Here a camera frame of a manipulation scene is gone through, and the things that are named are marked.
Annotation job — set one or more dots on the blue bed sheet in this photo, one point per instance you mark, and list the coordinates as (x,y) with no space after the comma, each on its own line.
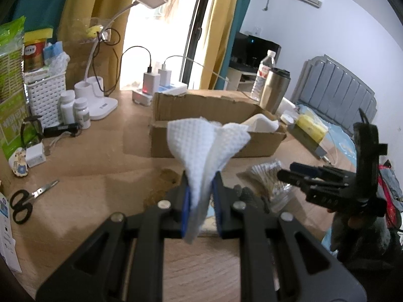
(341,146)

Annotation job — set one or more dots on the steel tumbler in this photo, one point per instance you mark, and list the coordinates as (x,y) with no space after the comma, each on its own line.
(274,91)

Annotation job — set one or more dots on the white desk lamp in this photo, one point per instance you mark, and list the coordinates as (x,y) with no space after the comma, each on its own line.
(100,107)

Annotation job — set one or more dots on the white paper leaflet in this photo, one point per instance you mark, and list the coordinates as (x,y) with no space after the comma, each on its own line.
(6,232)

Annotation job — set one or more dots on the white woven basket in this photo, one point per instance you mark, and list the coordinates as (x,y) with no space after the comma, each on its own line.
(47,94)

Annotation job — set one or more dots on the clear bag of cotton swabs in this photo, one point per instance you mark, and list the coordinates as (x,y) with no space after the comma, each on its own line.
(267,176)

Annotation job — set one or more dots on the white charger with red light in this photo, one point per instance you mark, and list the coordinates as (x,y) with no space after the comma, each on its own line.
(151,81)

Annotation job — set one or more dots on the grey padded headboard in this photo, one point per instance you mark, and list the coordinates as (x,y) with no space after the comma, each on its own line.
(333,91)

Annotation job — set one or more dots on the yellow tissue pack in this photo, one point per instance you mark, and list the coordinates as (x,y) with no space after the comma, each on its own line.
(311,127)

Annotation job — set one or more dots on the yellow duck clip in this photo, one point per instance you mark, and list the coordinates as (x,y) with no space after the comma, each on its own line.
(93,30)

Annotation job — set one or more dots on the red tin with yellow lid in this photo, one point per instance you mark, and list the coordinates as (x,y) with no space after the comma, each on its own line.
(34,55)

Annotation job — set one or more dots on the brown plush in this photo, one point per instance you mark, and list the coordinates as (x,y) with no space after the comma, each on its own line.
(168,177)

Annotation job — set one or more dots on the clear water bottle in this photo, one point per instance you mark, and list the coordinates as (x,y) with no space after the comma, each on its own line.
(263,75)

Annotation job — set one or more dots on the small plush figure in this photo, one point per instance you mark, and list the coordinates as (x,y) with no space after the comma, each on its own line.
(19,165)

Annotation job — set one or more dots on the red backpack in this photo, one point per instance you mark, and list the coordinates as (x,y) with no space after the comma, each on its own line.
(390,192)

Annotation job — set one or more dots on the yellow curtain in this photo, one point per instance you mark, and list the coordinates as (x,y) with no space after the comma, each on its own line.
(217,37)
(82,0)

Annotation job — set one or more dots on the white textured cloth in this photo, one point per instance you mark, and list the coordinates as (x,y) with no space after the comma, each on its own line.
(201,151)

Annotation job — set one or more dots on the blue packets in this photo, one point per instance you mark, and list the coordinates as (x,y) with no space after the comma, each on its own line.
(53,53)

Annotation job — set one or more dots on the cardboard box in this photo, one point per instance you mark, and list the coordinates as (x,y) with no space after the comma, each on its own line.
(195,100)

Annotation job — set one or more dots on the grey sock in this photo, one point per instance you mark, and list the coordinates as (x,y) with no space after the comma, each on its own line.
(250,196)

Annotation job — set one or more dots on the green paper cup package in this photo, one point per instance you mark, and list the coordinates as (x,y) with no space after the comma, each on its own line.
(11,69)

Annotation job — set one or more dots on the person's right forearm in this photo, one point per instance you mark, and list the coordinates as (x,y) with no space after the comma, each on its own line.
(362,239)

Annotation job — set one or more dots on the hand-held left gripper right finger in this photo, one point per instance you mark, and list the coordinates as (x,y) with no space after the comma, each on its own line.
(218,209)

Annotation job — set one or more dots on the white side table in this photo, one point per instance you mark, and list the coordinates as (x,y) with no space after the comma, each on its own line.
(234,78)

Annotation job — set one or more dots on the white plastic container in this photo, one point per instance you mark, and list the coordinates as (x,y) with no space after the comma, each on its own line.
(287,105)

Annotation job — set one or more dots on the black flashlight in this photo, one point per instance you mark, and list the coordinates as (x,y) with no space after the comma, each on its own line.
(61,129)

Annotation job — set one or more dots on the black sliding door frame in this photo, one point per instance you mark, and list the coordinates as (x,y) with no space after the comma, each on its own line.
(193,31)

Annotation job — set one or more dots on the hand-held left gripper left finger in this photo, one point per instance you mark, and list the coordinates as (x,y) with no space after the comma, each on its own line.
(185,209)

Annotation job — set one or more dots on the white power strip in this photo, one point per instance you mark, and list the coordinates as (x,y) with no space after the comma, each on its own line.
(173,89)

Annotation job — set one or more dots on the white plug adapter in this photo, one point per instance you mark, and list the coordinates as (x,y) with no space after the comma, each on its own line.
(35,156)

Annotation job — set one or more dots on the yellow sponge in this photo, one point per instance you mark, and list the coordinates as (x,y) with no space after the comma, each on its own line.
(39,34)

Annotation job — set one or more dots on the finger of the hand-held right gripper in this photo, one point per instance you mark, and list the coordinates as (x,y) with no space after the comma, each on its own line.
(292,177)
(307,169)

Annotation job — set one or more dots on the teal curtain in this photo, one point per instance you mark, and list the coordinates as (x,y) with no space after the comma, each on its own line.
(242,6)
(34,0)

